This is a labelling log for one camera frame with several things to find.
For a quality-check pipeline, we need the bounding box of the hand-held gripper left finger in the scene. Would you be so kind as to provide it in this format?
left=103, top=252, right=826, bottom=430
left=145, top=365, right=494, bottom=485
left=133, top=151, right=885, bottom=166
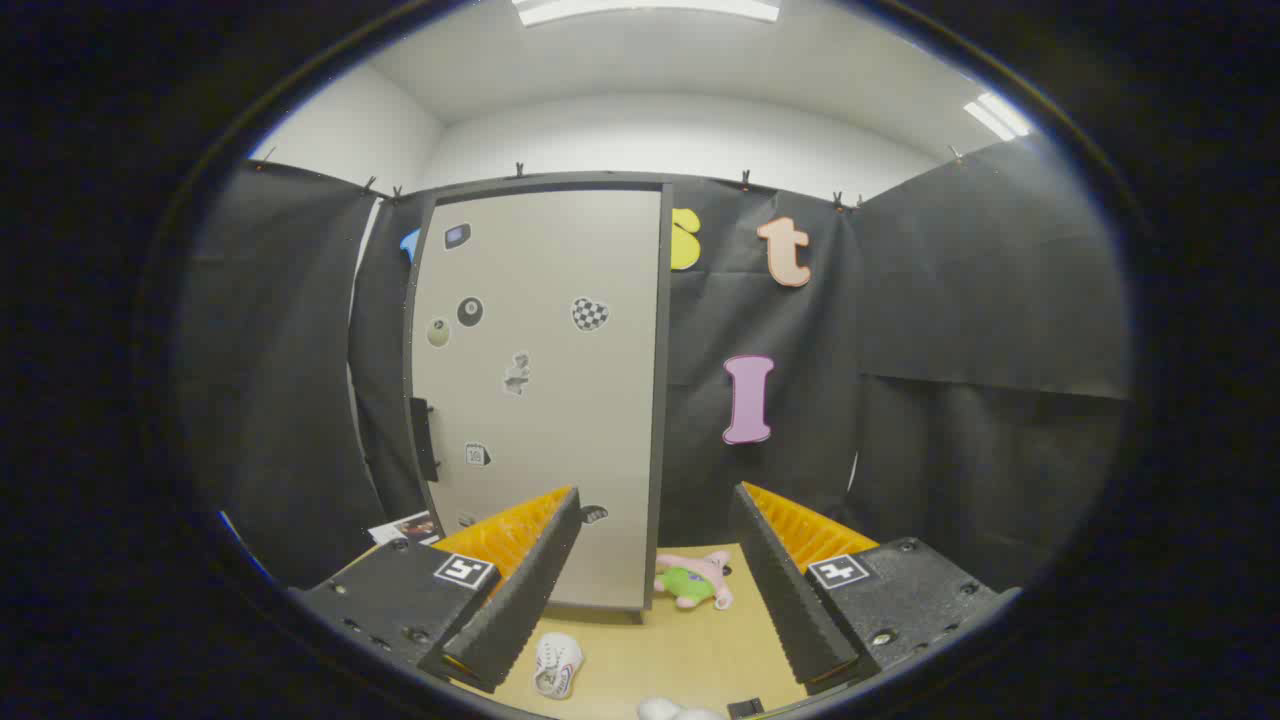
left=290, top=486, right=583, bottom=694

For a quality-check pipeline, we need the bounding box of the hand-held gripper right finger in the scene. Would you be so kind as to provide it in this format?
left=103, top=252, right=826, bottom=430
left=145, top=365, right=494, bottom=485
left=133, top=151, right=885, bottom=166
left=728, top=482, right=1023, bottom=698

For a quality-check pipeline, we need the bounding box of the grey shoe cabinet door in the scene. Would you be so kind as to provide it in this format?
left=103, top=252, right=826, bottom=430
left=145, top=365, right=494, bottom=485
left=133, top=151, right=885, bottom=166
left=412, top=190, right=663, bottom=611

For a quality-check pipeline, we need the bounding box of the long ceiling light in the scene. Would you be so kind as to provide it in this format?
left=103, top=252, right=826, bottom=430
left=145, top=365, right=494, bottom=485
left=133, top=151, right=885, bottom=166
left=512, top=0, right=783, bottom=27

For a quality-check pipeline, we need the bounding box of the stack of books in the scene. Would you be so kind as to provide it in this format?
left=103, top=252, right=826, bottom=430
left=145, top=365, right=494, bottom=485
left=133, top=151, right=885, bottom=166
left=368, top=511, right=443, bottom=547

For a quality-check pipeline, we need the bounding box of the pink green plush toy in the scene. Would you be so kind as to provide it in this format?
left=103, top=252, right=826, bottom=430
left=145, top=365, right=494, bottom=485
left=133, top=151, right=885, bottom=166
left=655, top=550, right=734, bottom=611

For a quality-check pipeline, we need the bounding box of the black cabinet door handle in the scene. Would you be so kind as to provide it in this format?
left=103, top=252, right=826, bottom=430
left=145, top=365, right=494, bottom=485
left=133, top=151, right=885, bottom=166
left=410, top=398, right=441, bottom=483

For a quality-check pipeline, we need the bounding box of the grey shoe cabinet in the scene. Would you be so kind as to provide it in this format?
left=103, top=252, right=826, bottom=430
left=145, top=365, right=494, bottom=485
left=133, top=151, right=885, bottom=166
left=402, top=172, right=673, bottom=623

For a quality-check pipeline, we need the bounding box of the row of small cloth clips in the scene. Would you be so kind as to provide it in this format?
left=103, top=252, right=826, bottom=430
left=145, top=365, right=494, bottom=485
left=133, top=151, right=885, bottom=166
left=255, top=148, right=966, bottom=211

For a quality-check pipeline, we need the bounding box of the black backdrop cloth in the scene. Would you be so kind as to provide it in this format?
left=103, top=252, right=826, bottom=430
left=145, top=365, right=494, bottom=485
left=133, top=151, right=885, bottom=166
left=180, top=140, right=1136, bottom=591

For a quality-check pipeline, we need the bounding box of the small ceiling light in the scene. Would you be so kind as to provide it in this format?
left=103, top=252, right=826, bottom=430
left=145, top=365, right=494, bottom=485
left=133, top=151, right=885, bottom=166
left=963, top=92, right=1031, bottom=142

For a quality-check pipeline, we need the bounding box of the white shoe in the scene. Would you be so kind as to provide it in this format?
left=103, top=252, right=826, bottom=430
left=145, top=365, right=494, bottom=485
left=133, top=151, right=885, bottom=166
left=533, top=632, right=585, bottom=699

